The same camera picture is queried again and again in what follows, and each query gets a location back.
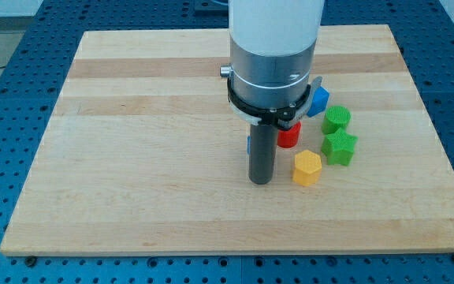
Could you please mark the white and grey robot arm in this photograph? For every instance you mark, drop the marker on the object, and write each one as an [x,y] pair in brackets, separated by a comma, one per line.
[272,46]

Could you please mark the green star block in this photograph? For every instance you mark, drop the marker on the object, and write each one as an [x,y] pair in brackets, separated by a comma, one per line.
[339,147]

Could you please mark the small blue block behind tool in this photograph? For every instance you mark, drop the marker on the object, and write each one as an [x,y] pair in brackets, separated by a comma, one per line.
[248,145]

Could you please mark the red cylinder block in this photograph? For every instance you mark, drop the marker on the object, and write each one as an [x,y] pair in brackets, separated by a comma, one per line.
[289,138]

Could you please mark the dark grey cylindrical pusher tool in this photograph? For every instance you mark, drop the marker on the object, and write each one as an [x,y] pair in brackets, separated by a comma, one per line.
[263,144]

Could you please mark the green cylinder block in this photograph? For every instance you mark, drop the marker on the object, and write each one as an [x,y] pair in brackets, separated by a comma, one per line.
[336,117]

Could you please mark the blue cube block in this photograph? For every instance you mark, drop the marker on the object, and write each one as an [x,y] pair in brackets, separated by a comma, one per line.
[319,102]

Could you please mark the yellow hexagon block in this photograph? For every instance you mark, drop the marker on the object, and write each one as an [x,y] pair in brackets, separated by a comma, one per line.
[307,168]

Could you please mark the light wooden board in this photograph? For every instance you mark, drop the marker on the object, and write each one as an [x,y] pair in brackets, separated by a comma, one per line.
[143,156]

